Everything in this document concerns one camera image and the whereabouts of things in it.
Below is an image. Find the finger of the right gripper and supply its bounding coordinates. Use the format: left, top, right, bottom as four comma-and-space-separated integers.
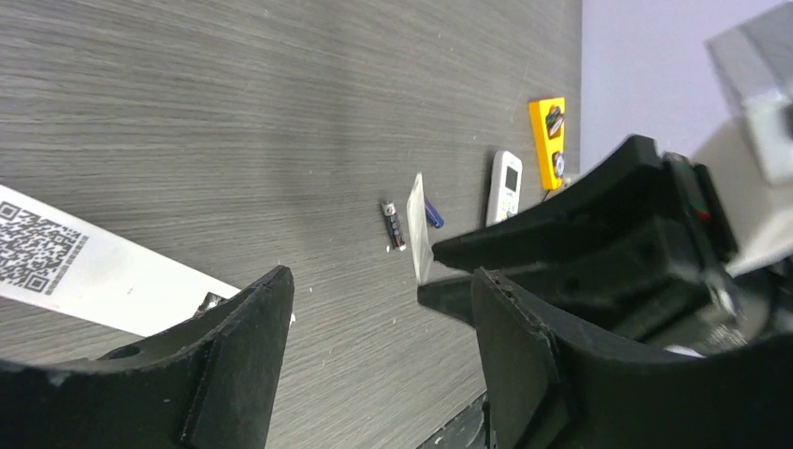
417, 275, 475, 326

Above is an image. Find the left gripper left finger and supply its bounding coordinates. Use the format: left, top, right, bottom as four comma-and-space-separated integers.
1, 266, 295, 448

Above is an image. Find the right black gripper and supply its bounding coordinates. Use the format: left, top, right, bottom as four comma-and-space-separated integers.
432, 135, 775, 347

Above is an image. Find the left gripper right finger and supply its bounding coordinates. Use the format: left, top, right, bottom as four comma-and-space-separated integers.
471, 269, 792, 448

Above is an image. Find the white battery cover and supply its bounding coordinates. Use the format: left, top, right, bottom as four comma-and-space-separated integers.
407, 172, 434, 285

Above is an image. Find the white remote control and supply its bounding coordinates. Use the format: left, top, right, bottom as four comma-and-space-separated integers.
1, 186, 239, 337
485, 150, 523, 226

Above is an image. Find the purple blue AAA battery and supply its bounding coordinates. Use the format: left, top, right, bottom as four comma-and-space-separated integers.
424, 198, 445, 229

